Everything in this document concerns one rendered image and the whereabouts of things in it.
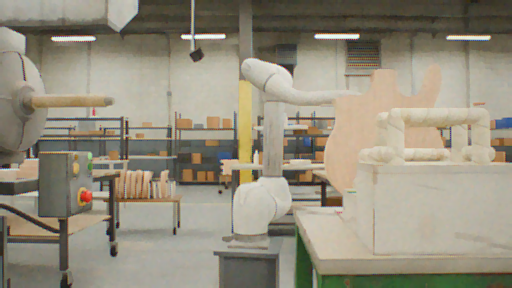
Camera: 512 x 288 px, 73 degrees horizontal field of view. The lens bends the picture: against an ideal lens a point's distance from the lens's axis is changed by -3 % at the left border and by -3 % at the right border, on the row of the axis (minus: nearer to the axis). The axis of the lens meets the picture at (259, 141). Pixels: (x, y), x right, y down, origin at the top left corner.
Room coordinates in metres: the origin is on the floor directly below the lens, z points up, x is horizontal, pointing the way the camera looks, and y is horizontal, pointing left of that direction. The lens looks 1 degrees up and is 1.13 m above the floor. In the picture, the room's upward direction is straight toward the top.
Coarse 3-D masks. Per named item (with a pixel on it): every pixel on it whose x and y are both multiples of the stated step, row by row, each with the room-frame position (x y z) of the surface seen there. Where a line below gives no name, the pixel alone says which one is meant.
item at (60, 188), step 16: (48, 160) 1.06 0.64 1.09; (64, 160) 1.06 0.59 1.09; (80, 160) 1.13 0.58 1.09; (48, 176) 1.06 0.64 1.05; (64, 176) 1.06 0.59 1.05; (80, 176) 1.13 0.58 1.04; (48, 192) 1.06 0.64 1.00; (64, 192) 1.06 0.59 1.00; (80, 192) 1.12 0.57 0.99; (48, 208) 1.06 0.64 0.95; (64, 208) 1.06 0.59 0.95; (80, 208) 1.13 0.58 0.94; (64, 224) 1.11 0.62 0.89
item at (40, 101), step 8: (40, 96) 0.86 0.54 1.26; (48, 96) 0.86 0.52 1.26; (56, 96) 0.86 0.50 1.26; (64, 96) 0.86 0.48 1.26; (72, 96) 0.86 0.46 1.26; (80, 96) 0.86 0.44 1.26; (88, 96) 0.86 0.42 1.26; (96, 96) 0.86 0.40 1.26; (104, 96) 0.86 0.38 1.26; (40, 104) 0.86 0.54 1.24; (48, 104) 0.86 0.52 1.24; (56, 104) 0.86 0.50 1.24; (64, 104) 0.86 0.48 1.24; (72, 104) 0.86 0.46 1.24; (80, 104) 0.86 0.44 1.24; (88, 104) 0.86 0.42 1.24; (96, 104) 0.86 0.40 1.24; (104, 104) 0.86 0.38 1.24
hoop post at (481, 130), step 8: (480, 120) 0.67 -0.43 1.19; (488, 120) 0.67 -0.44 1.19; (472, 128) 0.69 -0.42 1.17; (480, 128) 0.67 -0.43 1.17; (488, 128) 0.67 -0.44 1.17; (472, 136) 0.69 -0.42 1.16; (480, 136) 0.67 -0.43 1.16; (488, 136) 0.67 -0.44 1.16; (472, 144) 0.69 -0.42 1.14; (480, 144) 0.67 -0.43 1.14; (488, 144) 0.67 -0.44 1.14; (472, 152) 0.69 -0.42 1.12; (480, 152) 0.67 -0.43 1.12; (472, 160) 0.69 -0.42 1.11; (480, 160) 0.67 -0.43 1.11; (488, 160) 0.67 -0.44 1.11
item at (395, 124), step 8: (392, 120) 0.68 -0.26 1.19; (400, 120) 0.68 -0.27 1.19; (392, 128) 0.68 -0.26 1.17; (400, 128) 0.68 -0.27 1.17; (392, 136) 0.68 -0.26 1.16; (400, 136) 0.68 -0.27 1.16; (392, 144) 0.68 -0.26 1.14; (400, 144) 0.68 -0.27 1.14; (400, 152) 0.68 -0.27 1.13; (392, 160) 0.68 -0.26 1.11; (400, 160) 0.68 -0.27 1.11
